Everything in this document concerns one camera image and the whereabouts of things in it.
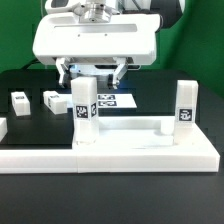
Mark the white block at left edge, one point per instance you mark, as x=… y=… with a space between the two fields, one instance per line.
x=3 y=128

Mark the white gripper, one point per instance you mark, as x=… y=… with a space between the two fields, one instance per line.
x=126 y=38

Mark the fiducial marker sheet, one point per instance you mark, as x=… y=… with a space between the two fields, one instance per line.
x=116 y=101

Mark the white desk tabletop tray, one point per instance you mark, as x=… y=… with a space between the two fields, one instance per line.
x=136 y=144

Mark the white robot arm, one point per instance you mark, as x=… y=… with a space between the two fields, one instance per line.
x=101 y=11

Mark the white L-shaped fence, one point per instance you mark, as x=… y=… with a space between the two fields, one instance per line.
x=37 y=161

